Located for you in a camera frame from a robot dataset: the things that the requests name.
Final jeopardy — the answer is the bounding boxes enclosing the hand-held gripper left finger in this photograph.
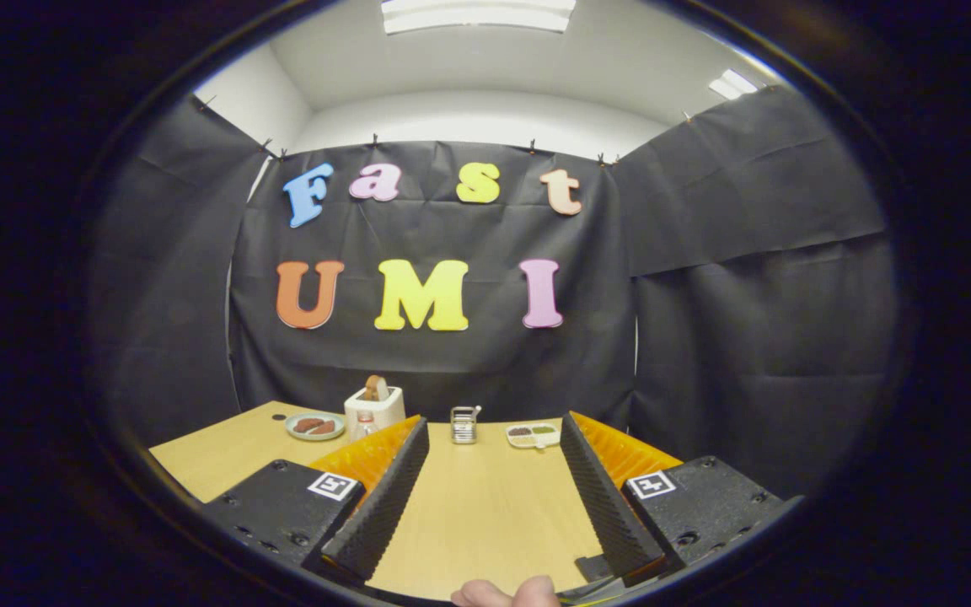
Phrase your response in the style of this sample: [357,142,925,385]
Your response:
[199,415,432,587]

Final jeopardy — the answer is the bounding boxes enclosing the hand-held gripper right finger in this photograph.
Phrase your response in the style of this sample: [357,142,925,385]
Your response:
[560,411,805,588]

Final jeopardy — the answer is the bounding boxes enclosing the white toaster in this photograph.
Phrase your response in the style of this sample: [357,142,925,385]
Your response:
[344,386,407,441]

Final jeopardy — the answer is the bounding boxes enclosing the wooden table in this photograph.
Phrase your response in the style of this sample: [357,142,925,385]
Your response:
[148,401,689,601]

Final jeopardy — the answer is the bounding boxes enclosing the white divided sauce tray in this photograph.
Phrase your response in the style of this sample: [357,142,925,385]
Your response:
[506,422,561,449]

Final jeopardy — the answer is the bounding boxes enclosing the green plate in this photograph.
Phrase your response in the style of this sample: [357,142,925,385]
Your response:
[285,412,346,442]

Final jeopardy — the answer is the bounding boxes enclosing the black backdrop cloth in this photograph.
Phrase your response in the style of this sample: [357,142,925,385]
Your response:
[89,84,899,498]

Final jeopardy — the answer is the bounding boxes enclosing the small ceiling light panel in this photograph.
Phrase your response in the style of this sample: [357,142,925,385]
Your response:
[709,69,760,100]

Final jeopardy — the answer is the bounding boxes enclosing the long ceiling light panel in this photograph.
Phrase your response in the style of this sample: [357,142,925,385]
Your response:
[380,0,577,35]

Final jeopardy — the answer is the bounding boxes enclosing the metal wire rack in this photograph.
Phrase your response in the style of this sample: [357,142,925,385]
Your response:
[450,405,483,445]

